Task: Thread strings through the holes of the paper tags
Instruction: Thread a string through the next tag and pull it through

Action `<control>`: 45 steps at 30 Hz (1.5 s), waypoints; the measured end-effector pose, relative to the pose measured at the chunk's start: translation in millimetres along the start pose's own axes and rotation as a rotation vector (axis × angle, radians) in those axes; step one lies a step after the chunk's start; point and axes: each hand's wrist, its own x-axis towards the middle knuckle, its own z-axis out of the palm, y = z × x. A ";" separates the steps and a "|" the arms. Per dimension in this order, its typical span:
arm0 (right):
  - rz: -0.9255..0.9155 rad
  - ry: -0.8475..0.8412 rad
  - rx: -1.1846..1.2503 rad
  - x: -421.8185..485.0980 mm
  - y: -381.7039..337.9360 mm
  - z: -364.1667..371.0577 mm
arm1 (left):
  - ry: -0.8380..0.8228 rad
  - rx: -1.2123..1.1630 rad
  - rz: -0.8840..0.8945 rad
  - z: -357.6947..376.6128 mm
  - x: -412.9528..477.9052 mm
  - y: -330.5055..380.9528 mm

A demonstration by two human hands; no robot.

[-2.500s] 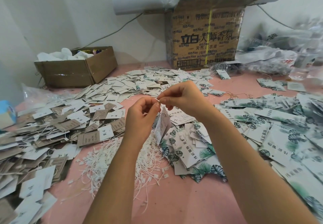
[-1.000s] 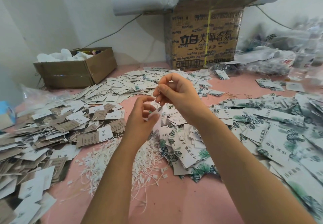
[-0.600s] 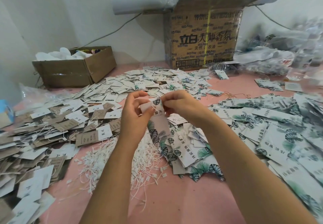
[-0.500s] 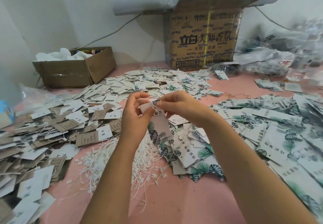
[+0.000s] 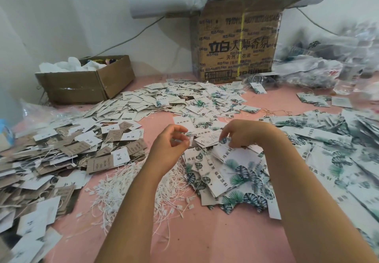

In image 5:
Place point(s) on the person's left hand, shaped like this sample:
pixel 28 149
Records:
pixel 163 150

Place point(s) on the person's right hand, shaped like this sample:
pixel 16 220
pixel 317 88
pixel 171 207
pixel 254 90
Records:
pixel 246 132

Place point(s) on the heap of small tags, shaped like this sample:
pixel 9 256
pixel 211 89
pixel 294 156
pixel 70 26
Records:
pixel 172 97

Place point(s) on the pile of green leaf tags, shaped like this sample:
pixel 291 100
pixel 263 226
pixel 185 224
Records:
pixel 296 159

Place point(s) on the pile of brown white tags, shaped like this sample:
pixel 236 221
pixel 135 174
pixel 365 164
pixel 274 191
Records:
pixel 47 177

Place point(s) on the person's left forearm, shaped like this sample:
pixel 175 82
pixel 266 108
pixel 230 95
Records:
pixel 127 224

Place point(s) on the person's right forearm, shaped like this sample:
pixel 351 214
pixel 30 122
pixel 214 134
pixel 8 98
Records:
pixel 308 206

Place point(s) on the large printed cardboard box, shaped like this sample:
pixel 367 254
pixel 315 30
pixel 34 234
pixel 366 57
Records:
pixel 237 42

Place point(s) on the small open cardboard box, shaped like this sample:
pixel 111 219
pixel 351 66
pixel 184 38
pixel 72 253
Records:
pixel 83 82

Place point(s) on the heap of clear plastic bags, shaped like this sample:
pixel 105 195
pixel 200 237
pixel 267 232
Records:
pixel 328 61

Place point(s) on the white crumpled material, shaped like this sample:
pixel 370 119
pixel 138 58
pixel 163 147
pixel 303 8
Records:
pixel 65 65

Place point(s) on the clear plastic bag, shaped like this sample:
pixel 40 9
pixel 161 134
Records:
pixel 35 110

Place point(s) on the blue tissue pack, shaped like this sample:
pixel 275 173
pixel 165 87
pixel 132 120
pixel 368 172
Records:
pixel 5 134

